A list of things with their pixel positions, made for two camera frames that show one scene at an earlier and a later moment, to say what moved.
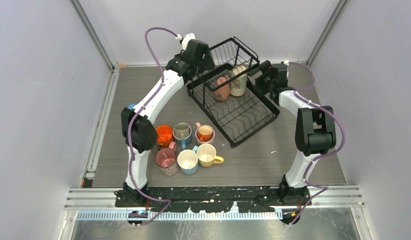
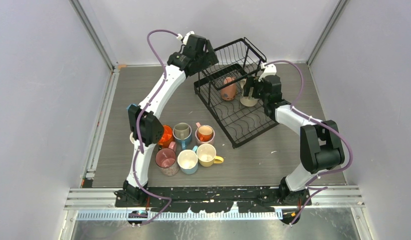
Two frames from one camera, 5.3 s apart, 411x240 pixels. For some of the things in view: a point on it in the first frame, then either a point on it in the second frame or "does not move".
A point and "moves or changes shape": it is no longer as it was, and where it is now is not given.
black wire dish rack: [238, 118] moves or changes shape
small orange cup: [205, 133] does not move
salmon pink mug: [222, 93] → [228, 92]
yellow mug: [206, 155] does not move
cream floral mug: [238, 86] → [249, 101]
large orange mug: [164, 135] does not move
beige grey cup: [181, 131] does not move
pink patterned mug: [166, 160] does not move
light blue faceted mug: [187, 160] does not move
